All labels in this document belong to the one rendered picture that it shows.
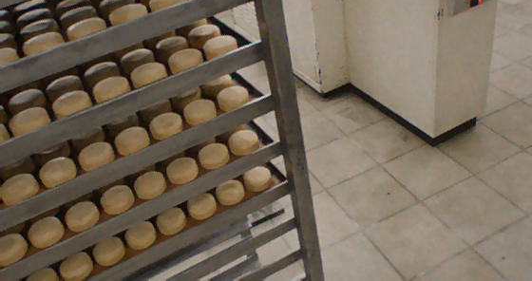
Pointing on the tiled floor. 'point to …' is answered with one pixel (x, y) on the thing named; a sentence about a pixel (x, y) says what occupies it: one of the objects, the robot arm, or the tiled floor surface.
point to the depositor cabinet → (309, 33)
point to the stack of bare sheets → (265, 214)
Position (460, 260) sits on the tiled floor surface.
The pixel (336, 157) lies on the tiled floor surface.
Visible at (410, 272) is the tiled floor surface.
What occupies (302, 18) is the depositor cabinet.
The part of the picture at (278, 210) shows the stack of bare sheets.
